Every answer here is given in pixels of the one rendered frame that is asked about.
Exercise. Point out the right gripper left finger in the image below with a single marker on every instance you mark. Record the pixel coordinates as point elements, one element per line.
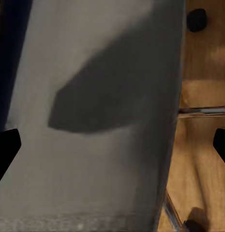
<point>10,143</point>

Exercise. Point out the swivel chair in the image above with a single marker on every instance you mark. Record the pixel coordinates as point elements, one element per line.
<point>93,87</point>

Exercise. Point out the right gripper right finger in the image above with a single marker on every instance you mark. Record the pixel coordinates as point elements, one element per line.
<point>219,142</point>

